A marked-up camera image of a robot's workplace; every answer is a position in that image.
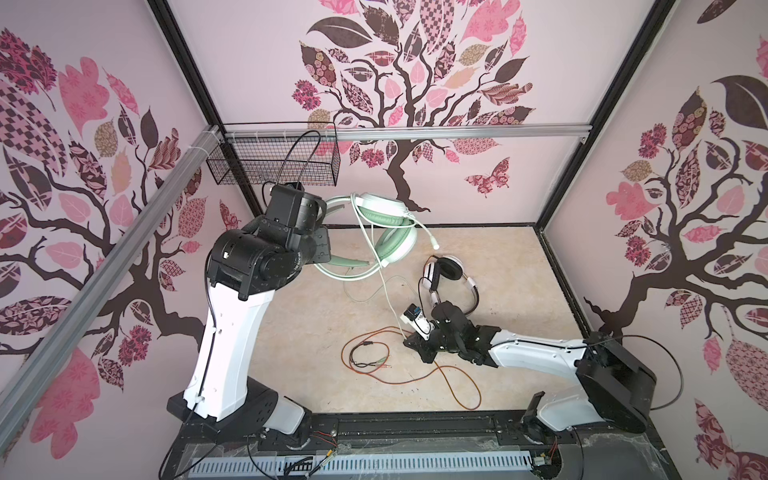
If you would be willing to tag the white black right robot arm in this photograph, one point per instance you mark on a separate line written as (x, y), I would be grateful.
(608, 384)

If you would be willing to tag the aluminium rail wall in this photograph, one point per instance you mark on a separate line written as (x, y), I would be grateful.
(420, 132)
(20, 396)

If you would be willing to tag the white black headphones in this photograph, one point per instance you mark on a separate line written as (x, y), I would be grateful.
(448, 267)

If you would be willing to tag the aluminium rail back wall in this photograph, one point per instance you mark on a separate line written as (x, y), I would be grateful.
(420, 132)

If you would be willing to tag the aluminium rail left wall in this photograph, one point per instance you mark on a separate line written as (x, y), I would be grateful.
(20, 396)

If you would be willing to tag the white slotted cable duct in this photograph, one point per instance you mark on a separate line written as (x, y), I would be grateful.
(363, 466)

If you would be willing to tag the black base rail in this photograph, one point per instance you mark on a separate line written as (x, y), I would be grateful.
(369, 429)

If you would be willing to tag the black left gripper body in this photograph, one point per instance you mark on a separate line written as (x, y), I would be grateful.
(314, 247)

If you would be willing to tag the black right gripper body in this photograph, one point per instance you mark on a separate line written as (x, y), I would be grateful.
(437, 343)

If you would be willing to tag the black wire basket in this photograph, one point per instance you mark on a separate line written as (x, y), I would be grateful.
(282, 152)

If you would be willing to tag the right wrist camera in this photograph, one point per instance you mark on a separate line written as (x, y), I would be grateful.
(414, 316)

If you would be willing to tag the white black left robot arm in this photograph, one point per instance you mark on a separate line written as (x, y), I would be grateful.
(243, 270)

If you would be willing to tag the mint green headphones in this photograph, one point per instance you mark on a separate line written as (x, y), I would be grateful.
(389, 229)

